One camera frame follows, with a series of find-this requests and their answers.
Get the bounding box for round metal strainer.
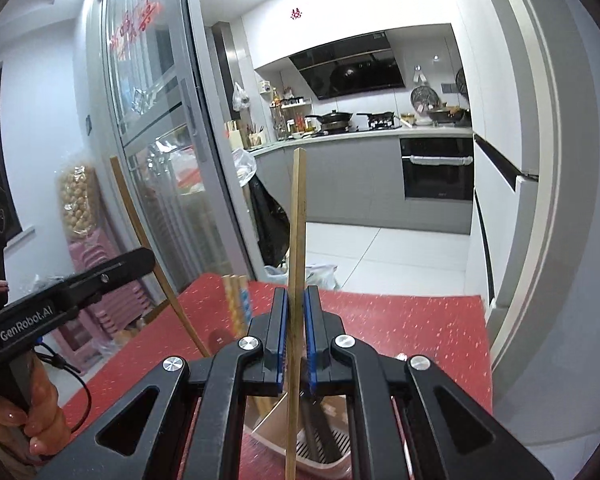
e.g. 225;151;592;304
410;85;434;112

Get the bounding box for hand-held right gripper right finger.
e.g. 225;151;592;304
302;285;553;480

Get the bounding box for sliding glass door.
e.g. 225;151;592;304
92;0;263;311

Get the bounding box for crumpled plastic bag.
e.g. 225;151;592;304
264;261;339;292

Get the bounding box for black pot on stove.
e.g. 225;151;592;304
356;111;397;129

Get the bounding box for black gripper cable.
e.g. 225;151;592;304
34;342;92;433

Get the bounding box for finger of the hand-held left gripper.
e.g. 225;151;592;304
62;247;157;312

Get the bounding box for red paper door decoration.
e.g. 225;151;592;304
109;1;167;52

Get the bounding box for stack of pink plastic stools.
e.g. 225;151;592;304
69;230;157;348

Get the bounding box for large black garbage bag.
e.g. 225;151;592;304
249;177;292;271

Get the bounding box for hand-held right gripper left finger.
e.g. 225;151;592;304
37;287;289;480

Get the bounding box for pink plastic stool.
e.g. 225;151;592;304
55;321;108;376

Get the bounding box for person's left hand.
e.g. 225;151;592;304
0;359;73;457

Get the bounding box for black built-in oven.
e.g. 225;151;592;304
400;137;475;202

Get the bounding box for clear bag of pale balls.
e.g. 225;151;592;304
56;161;102;242

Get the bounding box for black wok on stove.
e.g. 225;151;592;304
305;109;355;134

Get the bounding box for grey kitchen counter cabinet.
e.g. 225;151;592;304
252;126;476;237

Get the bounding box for beige perforated utensil holder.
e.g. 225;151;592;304
242;392;353;467

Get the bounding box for hanging white plastic bag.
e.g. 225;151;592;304
231;81;251;112

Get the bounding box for black range hood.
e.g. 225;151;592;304
288;31;407;101

